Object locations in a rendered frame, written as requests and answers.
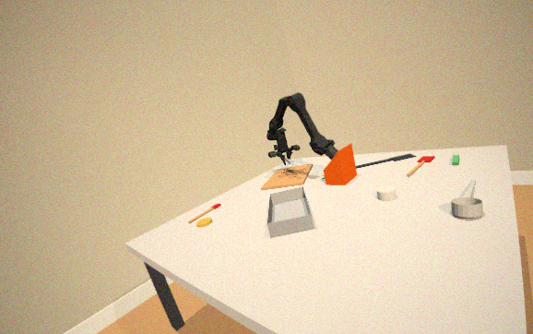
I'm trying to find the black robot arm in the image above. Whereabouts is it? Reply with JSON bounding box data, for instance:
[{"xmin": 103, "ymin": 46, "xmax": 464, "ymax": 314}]
[{"xmin": 266, "ymin": 93, "xmax": 338, "ymax": 160}]

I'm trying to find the small green block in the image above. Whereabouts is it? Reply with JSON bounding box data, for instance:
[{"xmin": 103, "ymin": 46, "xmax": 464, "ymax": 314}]
[{"xmin": 452, "ymin": 152, "xmax": 459, "ymax": 166}]

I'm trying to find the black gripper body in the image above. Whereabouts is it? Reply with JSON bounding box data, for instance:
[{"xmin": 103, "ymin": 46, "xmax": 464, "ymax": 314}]
[{"xmin": 268, "ymin": 139, "xmax": 300, "ymax": 158}]

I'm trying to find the grey roasting tin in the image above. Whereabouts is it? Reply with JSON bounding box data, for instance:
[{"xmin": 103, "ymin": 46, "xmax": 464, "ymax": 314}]
[{"xmin": 266, "ymin": 186, "xmax": 315, "ymax": 238}]

